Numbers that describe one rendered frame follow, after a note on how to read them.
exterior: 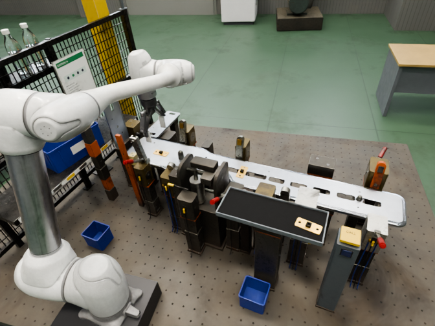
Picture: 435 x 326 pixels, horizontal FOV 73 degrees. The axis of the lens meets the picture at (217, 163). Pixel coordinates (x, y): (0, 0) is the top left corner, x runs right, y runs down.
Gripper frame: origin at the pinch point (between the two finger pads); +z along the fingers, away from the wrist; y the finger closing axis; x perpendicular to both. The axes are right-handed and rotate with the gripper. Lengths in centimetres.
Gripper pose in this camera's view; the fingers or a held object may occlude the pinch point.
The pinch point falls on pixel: (156, 132)
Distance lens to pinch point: 155.4
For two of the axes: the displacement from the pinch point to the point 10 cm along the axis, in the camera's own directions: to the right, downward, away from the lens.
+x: -9.2, -2.1, 3.4
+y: 4.0, -6.1, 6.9
